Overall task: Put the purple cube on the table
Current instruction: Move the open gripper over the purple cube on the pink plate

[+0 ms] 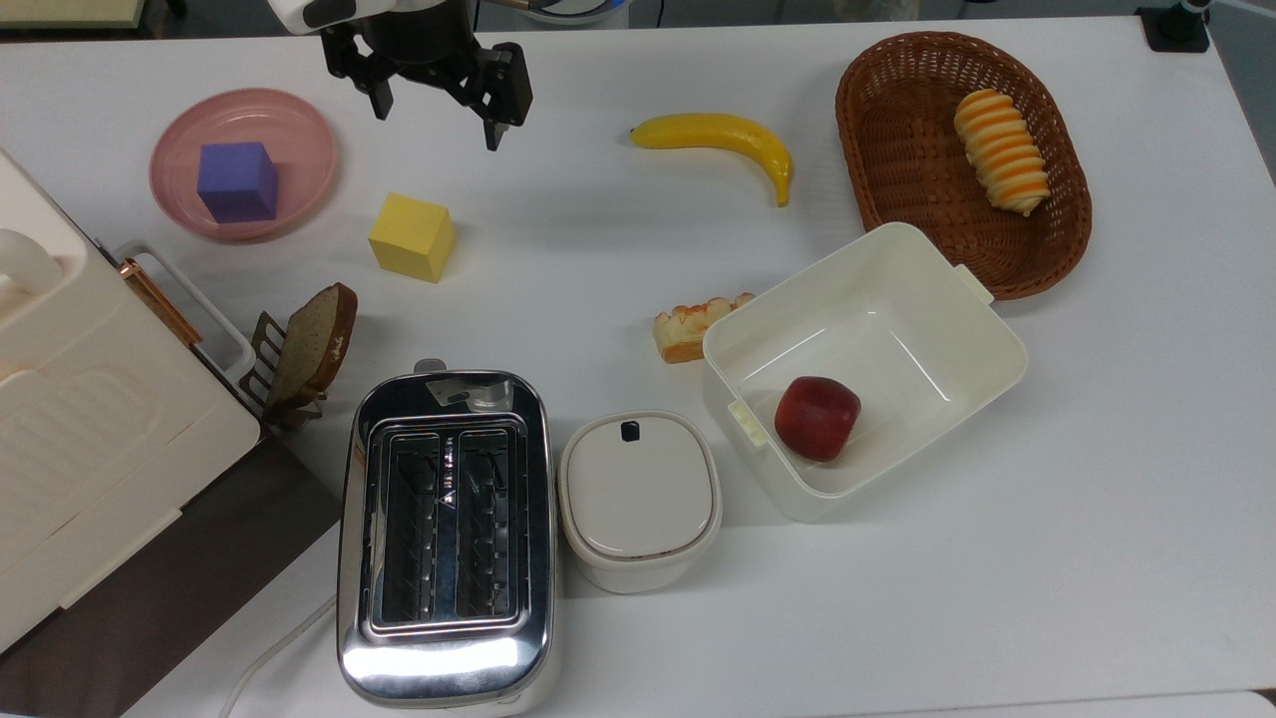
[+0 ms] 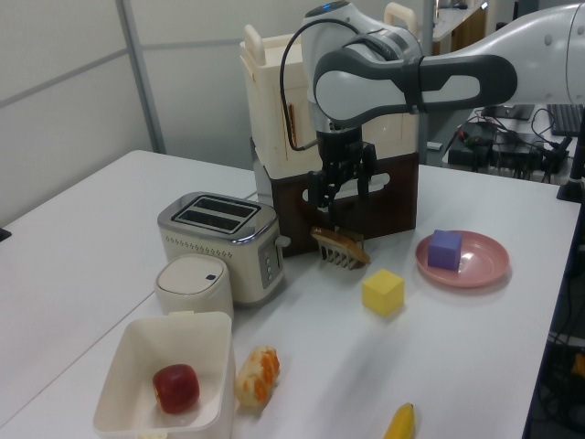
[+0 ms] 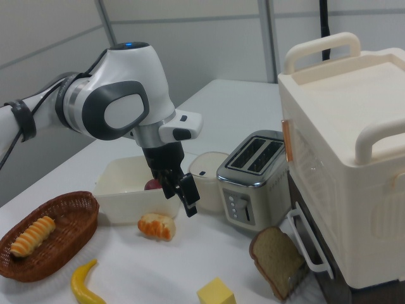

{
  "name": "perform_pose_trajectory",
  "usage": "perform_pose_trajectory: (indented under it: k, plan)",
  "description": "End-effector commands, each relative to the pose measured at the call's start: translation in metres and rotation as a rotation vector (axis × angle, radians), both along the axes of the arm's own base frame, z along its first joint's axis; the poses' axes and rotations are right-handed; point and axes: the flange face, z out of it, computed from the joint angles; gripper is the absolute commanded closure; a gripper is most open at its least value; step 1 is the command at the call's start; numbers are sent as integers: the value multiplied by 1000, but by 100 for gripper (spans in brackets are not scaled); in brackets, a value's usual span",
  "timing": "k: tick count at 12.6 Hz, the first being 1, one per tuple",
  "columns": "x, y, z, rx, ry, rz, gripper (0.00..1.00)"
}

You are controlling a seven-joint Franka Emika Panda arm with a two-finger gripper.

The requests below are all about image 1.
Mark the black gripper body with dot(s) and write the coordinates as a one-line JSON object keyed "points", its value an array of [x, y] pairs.
{"points": [[419, 45]]}

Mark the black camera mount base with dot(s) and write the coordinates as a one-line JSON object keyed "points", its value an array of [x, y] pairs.
{"points": [[1174, 28]]}

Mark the white plastic container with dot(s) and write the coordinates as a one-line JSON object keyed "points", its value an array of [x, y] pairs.
{"points": [[897, 319]]}

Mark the pink plate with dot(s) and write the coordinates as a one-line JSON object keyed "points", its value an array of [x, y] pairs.
{"points": [[289, 130]]}

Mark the red apple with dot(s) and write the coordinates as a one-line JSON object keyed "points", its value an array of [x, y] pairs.
{"points": [[817, 417]]}

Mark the yellow banana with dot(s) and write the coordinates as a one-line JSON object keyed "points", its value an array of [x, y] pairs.
{"points": [[728, 135]]}

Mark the purple cube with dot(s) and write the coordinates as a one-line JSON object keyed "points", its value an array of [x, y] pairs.
{"points": [[237, 181]]}

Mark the brown wicker basket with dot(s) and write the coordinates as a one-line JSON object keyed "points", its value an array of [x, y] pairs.
{"points": [[897, 140]]}

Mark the yellow cube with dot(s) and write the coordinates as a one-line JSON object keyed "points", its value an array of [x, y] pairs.
{"points": [[411, 237]]}

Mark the brown bread slice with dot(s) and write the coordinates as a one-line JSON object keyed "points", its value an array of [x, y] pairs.
{"points": [[317, 344]]}

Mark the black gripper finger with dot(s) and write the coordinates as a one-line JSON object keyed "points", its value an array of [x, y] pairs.
{"points": [[374, 88], [508, 100]]}

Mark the white oven appliance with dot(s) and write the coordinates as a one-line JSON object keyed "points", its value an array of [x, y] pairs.
{"points": [[90, 429]]}

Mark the dark brown mat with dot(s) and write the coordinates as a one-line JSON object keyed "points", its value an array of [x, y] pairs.
{"points": [[199, 568]]}

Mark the striped orange bread roll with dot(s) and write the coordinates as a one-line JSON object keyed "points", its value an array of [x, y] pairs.
{"points": [[1001, 152]]}

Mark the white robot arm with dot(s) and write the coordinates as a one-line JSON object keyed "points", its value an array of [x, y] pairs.
{"points": [[319, 10]]}

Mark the white lidded canister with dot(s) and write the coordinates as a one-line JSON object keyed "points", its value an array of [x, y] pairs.
{"points": [[638, 494]]}

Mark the metal toast rack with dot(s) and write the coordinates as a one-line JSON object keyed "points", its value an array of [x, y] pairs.
{"points": [[261, 359]]}

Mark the sliced pastry piece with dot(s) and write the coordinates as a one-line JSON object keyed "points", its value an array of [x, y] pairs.
{"points": [[688, 327]]}

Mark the chrome toaster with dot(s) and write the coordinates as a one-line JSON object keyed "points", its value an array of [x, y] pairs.
{"points": [[449, 658]]}

